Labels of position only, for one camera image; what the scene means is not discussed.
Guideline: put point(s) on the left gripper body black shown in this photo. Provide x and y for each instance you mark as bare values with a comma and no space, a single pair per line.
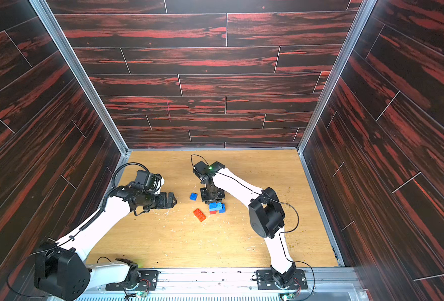
155,200

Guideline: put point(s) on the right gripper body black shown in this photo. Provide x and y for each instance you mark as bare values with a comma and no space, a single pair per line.
212,194

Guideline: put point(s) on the light blue long lego brick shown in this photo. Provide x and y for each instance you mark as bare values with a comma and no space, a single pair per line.
213,206

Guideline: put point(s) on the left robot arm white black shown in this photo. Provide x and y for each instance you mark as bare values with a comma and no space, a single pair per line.
60,268

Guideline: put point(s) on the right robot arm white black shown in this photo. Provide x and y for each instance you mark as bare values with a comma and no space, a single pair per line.
266,215

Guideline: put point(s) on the small blue lego brick far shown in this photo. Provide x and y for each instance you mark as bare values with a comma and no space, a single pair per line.
193,196

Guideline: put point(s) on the red long lego brick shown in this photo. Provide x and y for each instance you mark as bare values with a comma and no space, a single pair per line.
199,215

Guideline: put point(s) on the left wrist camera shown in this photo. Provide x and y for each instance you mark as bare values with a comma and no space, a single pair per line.
148,181

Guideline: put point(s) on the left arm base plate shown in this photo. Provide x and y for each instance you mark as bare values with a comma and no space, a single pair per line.
142,281

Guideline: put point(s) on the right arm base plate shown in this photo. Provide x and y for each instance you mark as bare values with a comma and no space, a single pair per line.
268,279

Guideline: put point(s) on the aluminium front rail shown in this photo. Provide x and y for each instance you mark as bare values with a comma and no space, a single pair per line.
241,284

